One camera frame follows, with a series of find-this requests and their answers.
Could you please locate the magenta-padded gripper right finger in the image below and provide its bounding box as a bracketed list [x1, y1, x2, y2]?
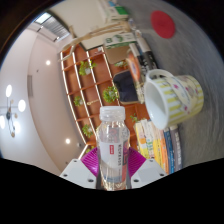
[128, 146, 167, 190]

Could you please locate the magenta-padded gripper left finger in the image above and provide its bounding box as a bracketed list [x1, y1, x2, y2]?
[59, 146, 100, 190]

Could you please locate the clear plastic water bottle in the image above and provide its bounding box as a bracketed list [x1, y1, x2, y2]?
[95, 105, 131, 191]

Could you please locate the colourful book stack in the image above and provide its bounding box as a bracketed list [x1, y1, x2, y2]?
[133, 118, 184, 175]

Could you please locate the yellow striped white mug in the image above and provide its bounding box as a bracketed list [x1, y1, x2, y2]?
[143, 68, 205, 131]

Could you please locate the orange wooden shelf unit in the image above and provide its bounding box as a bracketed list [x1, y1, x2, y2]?
[59, 43, 152, 162]

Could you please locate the black chandelier with round lamps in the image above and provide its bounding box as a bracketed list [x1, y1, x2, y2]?
[0, 83, 27, 139]

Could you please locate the ceiling air vent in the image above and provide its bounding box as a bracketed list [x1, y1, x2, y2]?
[27, 74, 35, 98]

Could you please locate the dark book with orange print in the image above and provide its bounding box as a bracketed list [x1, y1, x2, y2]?
[125, 49, 148, 103]

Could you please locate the tall green white carton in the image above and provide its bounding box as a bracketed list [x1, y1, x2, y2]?
[103, 31, 138, 50]

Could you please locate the grey curtain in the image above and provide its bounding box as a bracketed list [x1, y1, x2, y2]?
[42, 16, 71, 43]

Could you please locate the flat round red coaster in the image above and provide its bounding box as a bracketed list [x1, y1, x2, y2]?
[150, 9, 177, 40]

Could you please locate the window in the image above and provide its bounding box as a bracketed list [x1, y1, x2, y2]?
[34, 12, 53, 25]

